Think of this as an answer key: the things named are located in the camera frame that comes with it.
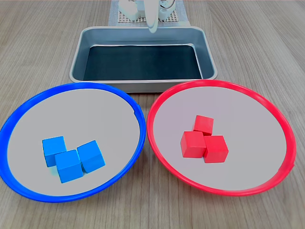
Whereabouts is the pale perforated plate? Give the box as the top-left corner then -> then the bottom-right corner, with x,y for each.
118,7 -> 179,24

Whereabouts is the black mat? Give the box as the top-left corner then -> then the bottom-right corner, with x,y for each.
83,44 -> 203,81

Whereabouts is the steel tray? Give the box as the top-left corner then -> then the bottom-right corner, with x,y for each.
69,25 -> 219,94

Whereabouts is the red black white cable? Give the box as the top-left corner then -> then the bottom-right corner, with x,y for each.
160,0 -> 176,10

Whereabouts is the blue-rimmed white plate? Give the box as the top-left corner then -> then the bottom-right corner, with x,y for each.
0,82 -> 146,203

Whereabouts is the blue cube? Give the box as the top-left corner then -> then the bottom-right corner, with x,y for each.
76,140 -> 106,174
55,149 -> 84,184
42,135 -> 67,167

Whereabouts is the red-rimmed white plate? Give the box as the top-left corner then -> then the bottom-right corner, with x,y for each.
146,80 -> 297,198

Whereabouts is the red cube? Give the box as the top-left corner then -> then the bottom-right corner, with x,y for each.
203,135 -> 229,164
192,115 -> 214,136
180,130 -> 207,158

